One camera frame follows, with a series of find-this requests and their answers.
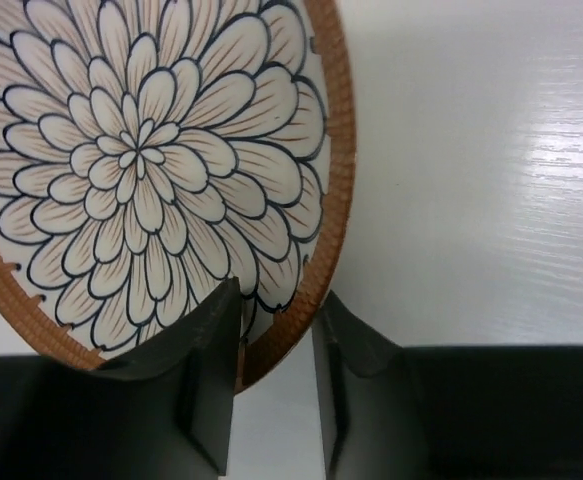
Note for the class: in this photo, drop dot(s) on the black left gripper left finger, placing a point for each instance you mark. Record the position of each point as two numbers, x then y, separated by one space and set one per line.
163 410

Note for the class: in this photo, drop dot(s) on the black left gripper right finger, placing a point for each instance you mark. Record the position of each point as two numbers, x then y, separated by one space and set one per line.
452 412

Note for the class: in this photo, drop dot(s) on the brown lattice pattern plate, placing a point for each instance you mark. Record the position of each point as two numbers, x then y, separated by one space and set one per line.
150 150

